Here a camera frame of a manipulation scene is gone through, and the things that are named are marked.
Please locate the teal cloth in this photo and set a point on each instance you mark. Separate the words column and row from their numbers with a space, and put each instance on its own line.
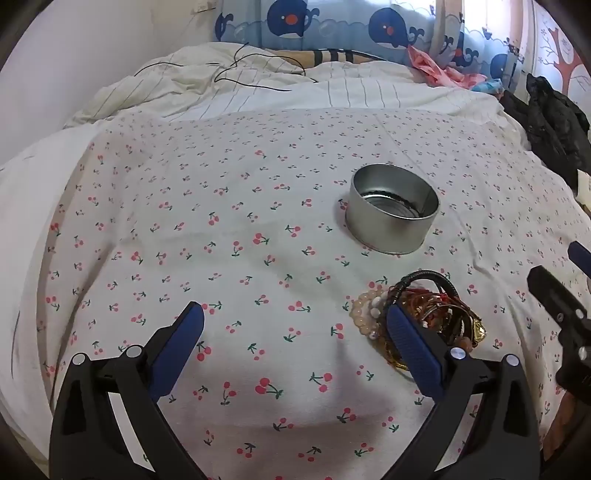
column 489, row 85

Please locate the thin gold bangle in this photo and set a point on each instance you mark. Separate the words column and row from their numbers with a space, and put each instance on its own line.
column 392, row 361

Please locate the black jacket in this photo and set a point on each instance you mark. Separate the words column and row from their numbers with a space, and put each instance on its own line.
column 549, row 120

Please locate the striped white quilt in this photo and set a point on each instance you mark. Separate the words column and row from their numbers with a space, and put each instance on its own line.
column 184, row 87

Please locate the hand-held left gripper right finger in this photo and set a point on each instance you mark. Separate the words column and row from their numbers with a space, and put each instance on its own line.
column 413, row 350

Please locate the round silver metal tin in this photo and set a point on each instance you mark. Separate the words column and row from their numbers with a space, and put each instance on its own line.
column 392, row 217

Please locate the pink cloth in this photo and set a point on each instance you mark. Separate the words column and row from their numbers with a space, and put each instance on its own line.
column 431, row 67

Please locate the gold peanut charm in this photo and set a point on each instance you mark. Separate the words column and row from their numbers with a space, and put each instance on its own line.
column 479, row 331

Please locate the tree wall sticker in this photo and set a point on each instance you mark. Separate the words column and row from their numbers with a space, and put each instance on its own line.
column 565, row 60

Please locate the yellow black striped pillow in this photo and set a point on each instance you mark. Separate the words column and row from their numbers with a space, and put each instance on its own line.
column 337, row 56

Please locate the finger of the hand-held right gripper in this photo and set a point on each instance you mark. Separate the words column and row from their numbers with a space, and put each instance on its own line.
column 554, row 290
column 581, row 254

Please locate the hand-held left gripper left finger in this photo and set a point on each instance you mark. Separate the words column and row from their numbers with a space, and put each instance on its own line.
column 182, row 341

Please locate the cherry print bed sheet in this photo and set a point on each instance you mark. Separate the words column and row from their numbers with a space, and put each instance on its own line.
column 231, row 240

